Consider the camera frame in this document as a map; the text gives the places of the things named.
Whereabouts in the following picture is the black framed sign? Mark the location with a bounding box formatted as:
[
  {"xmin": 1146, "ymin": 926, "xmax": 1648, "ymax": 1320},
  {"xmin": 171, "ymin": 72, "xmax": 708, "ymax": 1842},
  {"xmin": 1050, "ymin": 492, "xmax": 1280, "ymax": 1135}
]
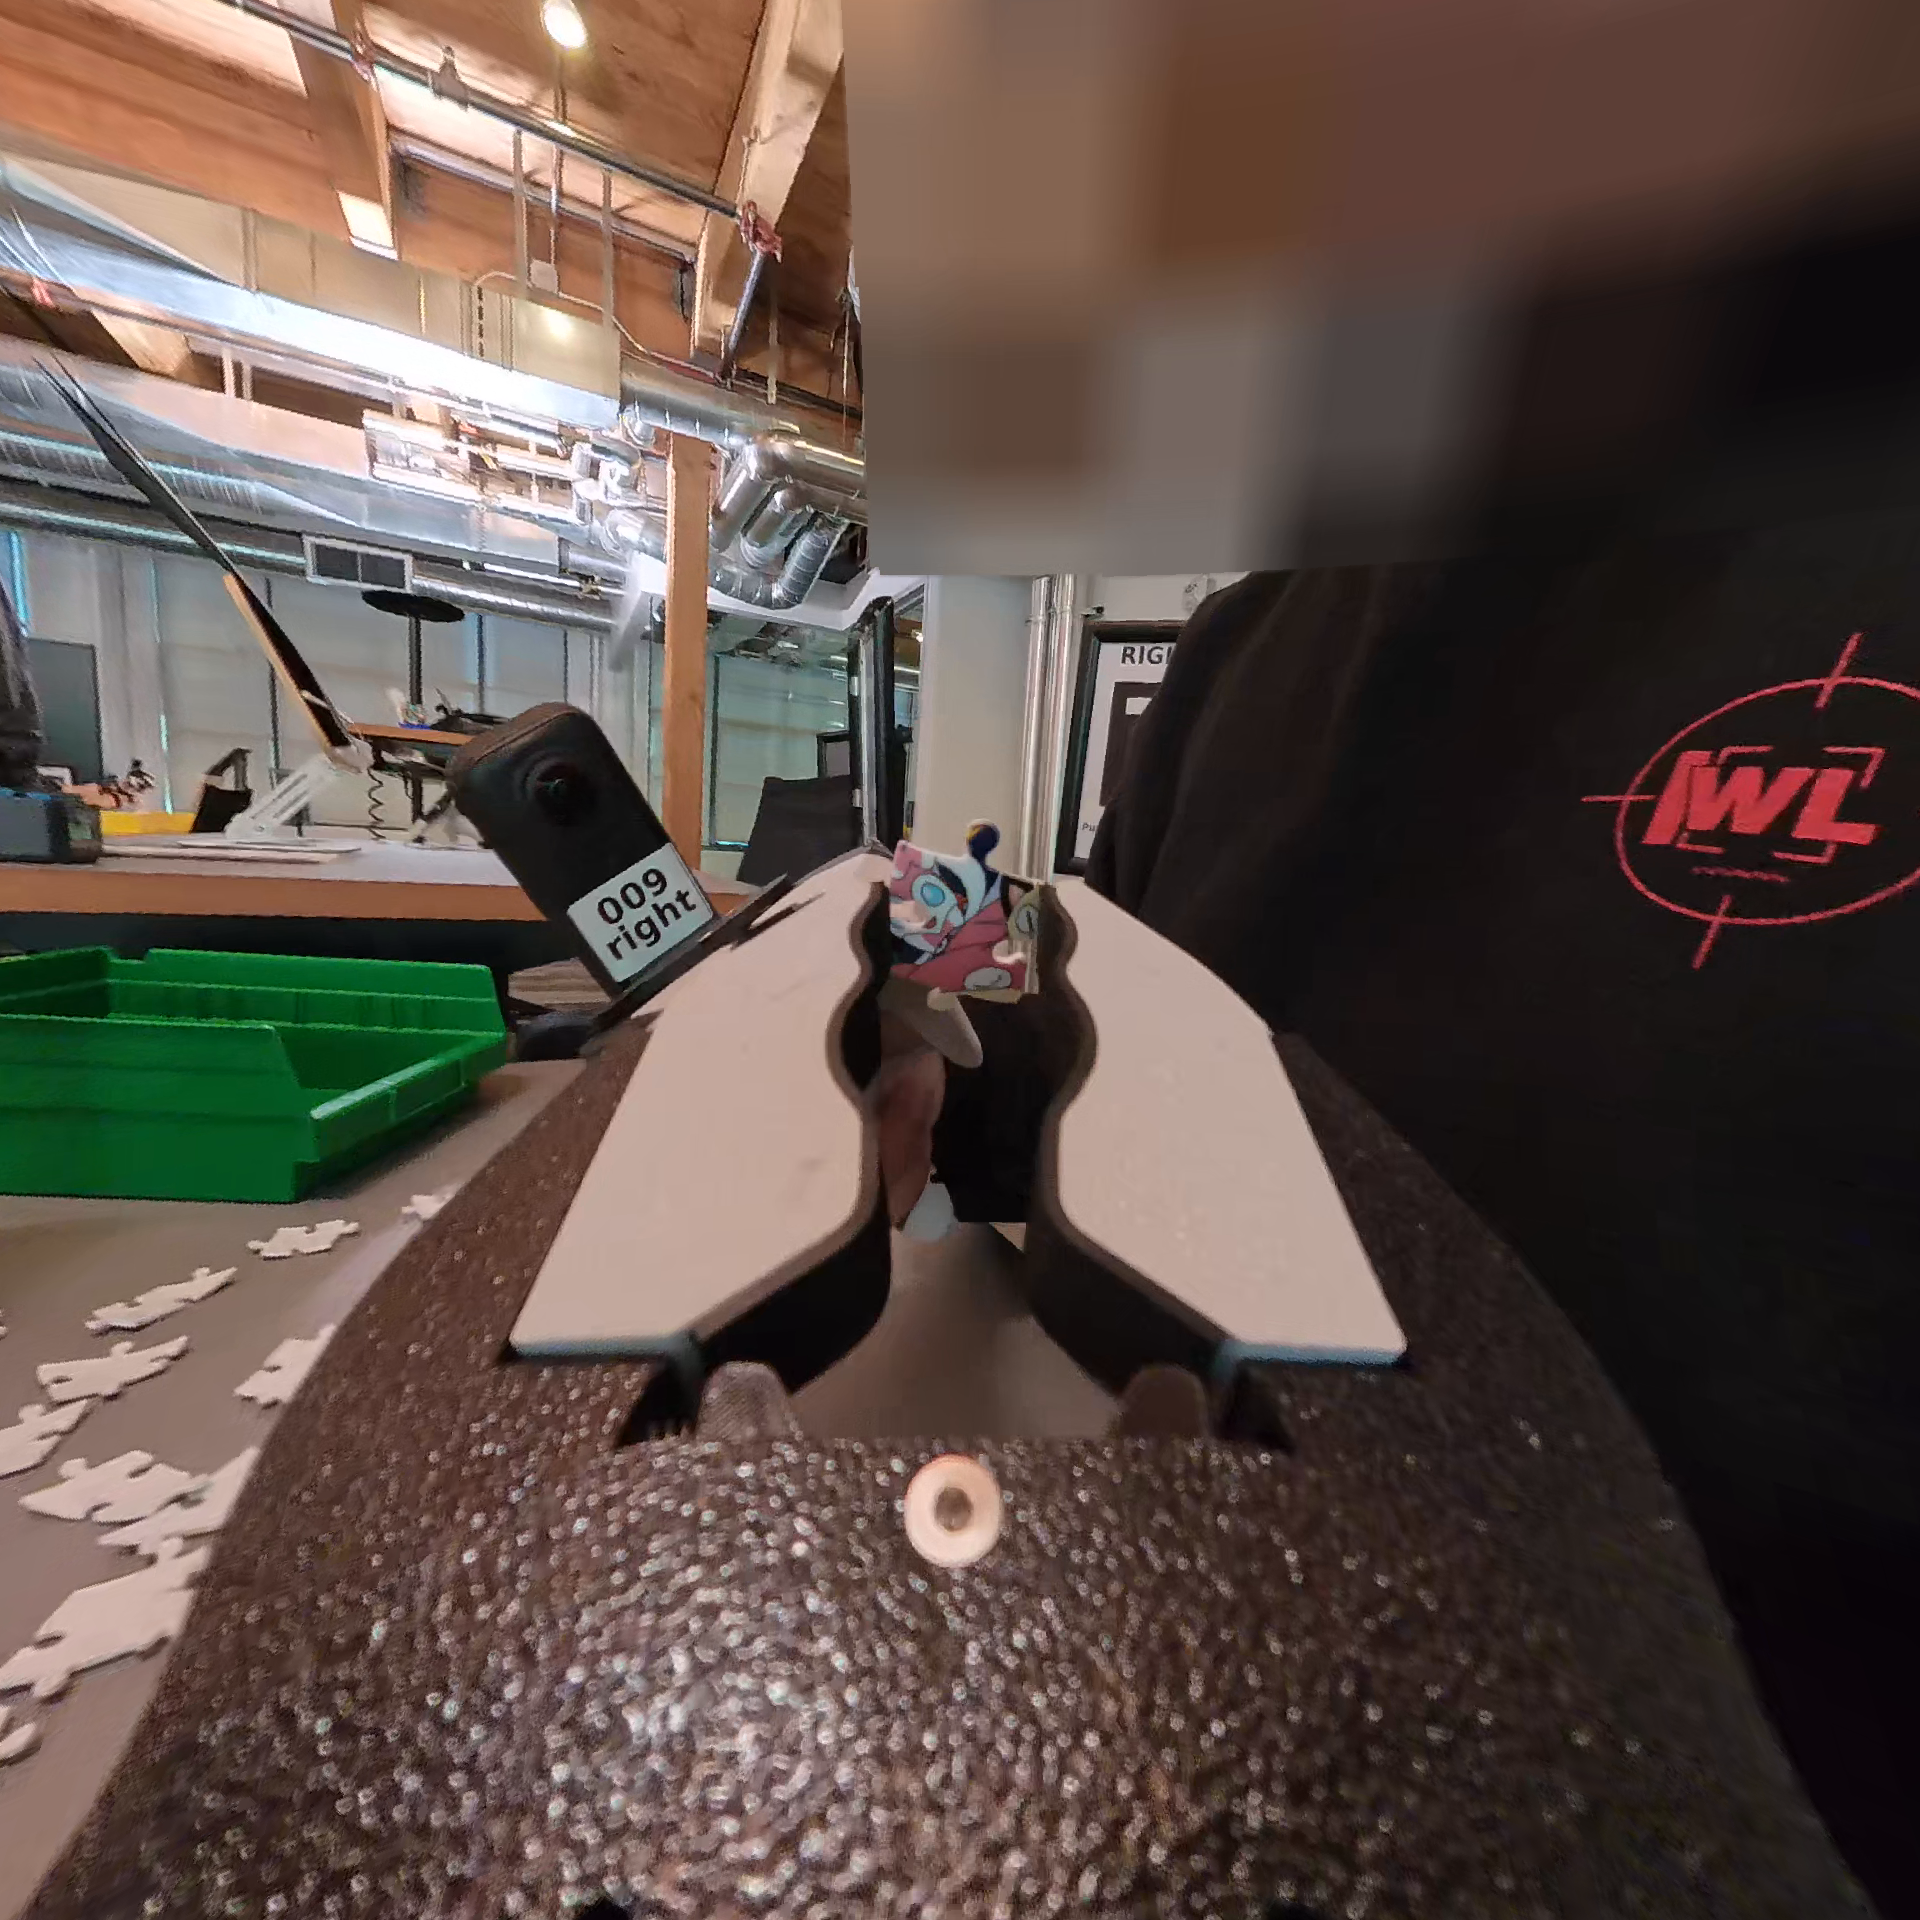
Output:
[{"xmin": 1054, "ymin": 614, "xmax": 1194, "ymax": 880}]

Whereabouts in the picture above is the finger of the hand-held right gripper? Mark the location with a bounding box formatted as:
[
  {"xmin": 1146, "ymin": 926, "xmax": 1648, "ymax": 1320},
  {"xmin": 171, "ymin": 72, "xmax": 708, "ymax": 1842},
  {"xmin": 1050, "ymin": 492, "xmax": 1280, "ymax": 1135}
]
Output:
[{"xmin": 590, "ymin": 843, "xmax": 892, "ymax": 1038}]

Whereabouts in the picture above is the wooden desk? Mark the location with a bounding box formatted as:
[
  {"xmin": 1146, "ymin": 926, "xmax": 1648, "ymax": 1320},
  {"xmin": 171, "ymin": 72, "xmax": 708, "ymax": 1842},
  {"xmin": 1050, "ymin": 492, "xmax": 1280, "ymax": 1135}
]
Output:
[{"xmin": 0, "ymin": 837, "xmax": 751, "ymax": 924}]

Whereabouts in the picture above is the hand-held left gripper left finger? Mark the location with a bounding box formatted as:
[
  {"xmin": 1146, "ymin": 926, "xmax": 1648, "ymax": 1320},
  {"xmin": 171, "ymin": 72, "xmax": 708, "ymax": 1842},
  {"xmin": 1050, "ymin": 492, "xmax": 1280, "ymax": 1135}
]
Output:
[{"xmin": 507, "ymin": 874, "xmax": 895, "ymax": 1378}]

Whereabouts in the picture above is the tilted display board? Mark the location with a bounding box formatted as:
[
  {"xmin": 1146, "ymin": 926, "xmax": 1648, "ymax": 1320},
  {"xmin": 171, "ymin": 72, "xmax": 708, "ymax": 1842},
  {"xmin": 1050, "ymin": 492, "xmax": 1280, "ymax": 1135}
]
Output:
[{"xmin": 222, "ymin": 573, "xmax": 362, "ymax": 751}]

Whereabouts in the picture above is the person's right hand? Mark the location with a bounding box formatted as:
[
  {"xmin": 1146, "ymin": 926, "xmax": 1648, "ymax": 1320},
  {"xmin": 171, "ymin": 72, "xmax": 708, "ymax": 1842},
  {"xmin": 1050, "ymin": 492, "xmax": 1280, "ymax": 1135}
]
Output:
[{"xmin": 872, "ymin": 1042, "xmax": 947, "ymax": 1224}]

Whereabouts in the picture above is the blue equipment case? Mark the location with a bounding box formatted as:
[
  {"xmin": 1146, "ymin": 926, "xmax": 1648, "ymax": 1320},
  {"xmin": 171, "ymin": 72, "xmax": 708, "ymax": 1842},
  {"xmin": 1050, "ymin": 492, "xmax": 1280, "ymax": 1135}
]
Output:
[{"xmin": 0, "ymin": 791, "xmax": 106, "ymax": 866}]

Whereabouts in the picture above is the wooden support post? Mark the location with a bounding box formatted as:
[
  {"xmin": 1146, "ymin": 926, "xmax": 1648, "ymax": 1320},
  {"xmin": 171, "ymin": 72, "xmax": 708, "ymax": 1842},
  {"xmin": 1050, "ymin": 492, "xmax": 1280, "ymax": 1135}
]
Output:
[{"xmin": 660, "ymin": 431, "xmax": 716, "ymax": 863}]

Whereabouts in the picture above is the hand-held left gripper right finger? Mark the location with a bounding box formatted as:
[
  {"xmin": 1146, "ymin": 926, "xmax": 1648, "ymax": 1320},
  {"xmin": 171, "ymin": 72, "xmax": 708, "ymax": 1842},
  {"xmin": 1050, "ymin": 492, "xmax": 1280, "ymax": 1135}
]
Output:
[{"xmin": 1027, "ymin": 880, "xmax": 1411, "ymax": 1392}]

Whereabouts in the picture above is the pink printed puzzle piece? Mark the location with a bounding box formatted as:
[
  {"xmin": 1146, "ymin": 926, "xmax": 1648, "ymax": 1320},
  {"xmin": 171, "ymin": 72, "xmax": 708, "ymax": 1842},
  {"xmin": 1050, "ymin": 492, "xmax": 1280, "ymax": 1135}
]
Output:
[{"xmin": 884, "ymin": 821, "xmax": 1045, "ymax": 998}]

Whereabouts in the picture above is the spread of white puzzle pieces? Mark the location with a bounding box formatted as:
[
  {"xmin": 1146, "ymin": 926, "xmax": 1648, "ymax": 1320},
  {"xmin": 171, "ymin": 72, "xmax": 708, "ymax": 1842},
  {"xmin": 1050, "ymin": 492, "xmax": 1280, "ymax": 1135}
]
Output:
[{"xmin": 0, "ymin": 1178, "xmax": 453, "ymax": 1765}]

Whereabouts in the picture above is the green plastic bin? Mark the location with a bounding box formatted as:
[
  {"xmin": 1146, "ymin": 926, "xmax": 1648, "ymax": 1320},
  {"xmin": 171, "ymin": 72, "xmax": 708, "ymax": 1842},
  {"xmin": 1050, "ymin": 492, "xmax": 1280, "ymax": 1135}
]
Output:
[{"xmin": 0, "ymin": 944, "xmax": 512, "ymax": 1205}]

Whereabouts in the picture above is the silver air duct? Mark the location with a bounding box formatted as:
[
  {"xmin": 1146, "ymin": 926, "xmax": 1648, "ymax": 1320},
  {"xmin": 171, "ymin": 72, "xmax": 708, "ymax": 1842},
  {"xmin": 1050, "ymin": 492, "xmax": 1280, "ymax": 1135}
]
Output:
[{"xmin": 0, "ymin": 158, "xmax": 872, "ymax": 607}]

